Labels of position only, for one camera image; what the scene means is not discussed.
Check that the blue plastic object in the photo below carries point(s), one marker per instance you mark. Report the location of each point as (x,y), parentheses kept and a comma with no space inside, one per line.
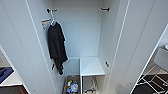
(5,74)

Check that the white wardrobe inner shelf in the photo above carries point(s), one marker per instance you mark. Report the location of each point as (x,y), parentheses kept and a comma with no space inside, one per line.
(91,66)

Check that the black garment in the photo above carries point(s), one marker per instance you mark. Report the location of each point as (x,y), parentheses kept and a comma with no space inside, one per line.
(56,43)

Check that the black rail bracket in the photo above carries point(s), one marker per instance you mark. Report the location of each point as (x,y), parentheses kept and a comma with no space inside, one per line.
(50,10)
(105,9)

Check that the orange hanger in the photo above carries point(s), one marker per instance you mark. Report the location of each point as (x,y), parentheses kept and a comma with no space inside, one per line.
(45,20)

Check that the tall white wardrobe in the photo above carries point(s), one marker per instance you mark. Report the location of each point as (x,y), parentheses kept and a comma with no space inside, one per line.
(80,30)

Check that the blue item in basket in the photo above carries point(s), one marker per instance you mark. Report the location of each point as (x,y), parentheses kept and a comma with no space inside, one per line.
(68,89)

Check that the flat white board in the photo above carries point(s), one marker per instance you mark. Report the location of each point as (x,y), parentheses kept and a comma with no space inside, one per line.
(11,80)

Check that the white plastic hanger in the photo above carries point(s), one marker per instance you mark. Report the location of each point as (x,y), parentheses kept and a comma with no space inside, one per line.
(52,22)

